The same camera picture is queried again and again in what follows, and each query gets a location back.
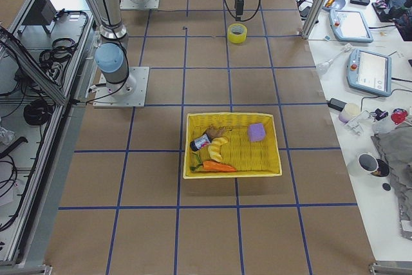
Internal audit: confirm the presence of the yellow tape roll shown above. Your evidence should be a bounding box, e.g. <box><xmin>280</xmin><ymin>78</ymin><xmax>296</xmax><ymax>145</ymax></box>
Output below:
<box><xmin>227</xmin><ymin>23</ymin><xmax>247</xmax><ymax>44</ymax></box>

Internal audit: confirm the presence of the blue bowl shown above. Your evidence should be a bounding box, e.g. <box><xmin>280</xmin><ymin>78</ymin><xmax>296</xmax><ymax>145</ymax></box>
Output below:
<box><xmin>322</xmin><ymin>0</ymin><xmax>346</xmax><ymax>11</ymax></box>

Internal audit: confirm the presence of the light bulb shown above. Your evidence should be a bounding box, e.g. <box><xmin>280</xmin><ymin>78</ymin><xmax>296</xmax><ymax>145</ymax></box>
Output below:
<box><xmin>316</xmin><ymin>43</ymin><xmax>353</xmax><ymax>76</ymax></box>

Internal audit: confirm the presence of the upper teach pendant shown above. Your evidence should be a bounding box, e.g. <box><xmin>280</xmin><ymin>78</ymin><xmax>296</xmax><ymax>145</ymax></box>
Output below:
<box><xmin>329</xmin><ymin>9</ymin><xmax>373</xmax><ymax>43</ymax></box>

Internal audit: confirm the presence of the teach pendant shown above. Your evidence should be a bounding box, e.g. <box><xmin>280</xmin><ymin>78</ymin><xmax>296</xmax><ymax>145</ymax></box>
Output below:
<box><xmin>346</xmin><ymin>48</ymin><xmax>392</xmax><ymax>97</ymax></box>
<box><xmin>329</xmin><ymin>9</ymin><xmax>373</xmax><ymax>43</ymax></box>

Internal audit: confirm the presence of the purple foam cube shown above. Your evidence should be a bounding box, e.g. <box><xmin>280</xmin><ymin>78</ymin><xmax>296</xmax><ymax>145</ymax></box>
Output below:
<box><xmin>247</xmin><ymin>123</ymin><xmax>266</xmax><ymax>142</ymax></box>

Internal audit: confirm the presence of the yellow woven basket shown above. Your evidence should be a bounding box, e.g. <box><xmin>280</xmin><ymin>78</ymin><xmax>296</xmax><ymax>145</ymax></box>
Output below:
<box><xmin>183</xmin><ymin>112</ymin><xmax>283</xmax><ymax>179</ymax></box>

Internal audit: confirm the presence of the dark bottle with label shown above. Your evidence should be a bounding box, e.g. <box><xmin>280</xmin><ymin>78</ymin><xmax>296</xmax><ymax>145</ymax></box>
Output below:
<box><xmin>189</xmin><ymin>133</ymin><xmax>212</xmax><ymax>152</ymax></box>

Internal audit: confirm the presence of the yellow toy croissant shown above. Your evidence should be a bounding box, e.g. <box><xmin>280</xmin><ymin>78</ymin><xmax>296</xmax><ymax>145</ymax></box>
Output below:
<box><xmin>208</xmin><ymin>137</ymin><xmax>229</xmax><ymax>162</ymax></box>

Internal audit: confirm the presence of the black power adapter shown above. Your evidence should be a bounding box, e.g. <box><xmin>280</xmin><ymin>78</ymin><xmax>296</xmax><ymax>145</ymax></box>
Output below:
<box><xmin>327</xmin><ymin>98</ymin><xmax>347</xmax><ymax>112</ymax></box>

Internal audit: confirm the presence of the lower teach pendant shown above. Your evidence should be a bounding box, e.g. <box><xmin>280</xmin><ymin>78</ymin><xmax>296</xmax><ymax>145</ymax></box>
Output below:
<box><xmin>346</xmin><ymin>48</ymin><xmax>392</xmax><ymax>97</ymax></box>

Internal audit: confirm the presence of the lavender white cup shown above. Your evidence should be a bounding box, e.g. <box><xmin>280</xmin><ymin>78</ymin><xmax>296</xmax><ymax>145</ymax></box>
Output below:
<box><xmin>339</xmin><ymin>103</ymin><xmax>361</xmax><ymax>123</ymax></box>

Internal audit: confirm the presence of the orange toy carrot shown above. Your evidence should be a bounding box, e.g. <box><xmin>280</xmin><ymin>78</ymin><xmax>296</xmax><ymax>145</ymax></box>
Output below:
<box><xmin>190</xmin><ymin>160</ymin><xmax>237</xmax><ymax>173</ymax></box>

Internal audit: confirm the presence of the red toy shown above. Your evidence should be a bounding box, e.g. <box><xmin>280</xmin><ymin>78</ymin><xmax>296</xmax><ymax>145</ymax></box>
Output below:
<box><xmin>390</xmin><ymin>108</ymin><xmax>408</xmax><ymax>126</ymax></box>

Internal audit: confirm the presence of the white mug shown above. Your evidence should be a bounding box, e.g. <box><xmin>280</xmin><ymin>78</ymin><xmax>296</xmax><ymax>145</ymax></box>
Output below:
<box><xmin>347</xmin><ymin>153</ymin><xmax>379</xmax><ymax>176</ymax></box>

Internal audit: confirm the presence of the grey cloth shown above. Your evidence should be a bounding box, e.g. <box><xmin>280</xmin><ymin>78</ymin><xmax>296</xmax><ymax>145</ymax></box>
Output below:
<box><xmin>371</xmin><ymin>125</ymin><xmax>411</xmax><ymax>240</ymax></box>

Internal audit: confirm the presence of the coiled black cable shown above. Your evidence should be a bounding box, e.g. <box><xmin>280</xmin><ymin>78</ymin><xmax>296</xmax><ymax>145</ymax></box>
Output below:
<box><xmin>23</xmin><ymin>98</ymin><xmax>54</xmax><ymax>126</ymax></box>

